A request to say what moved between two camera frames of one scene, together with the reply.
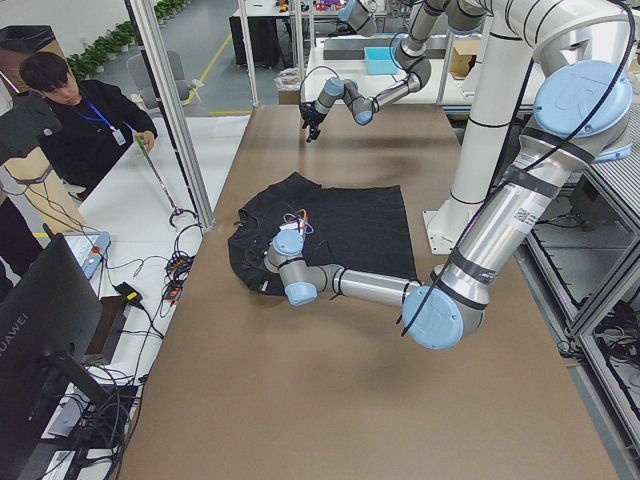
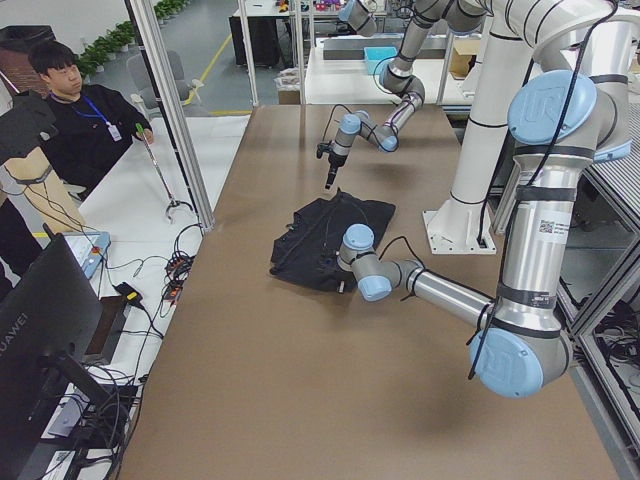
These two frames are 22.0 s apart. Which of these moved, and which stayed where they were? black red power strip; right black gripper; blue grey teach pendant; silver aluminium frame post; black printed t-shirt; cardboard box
Moved: right black gripper; black printed t-shirt
Stayed: silver aluminium frame post; cardboard box; blue grey teach pendant; black red power strip
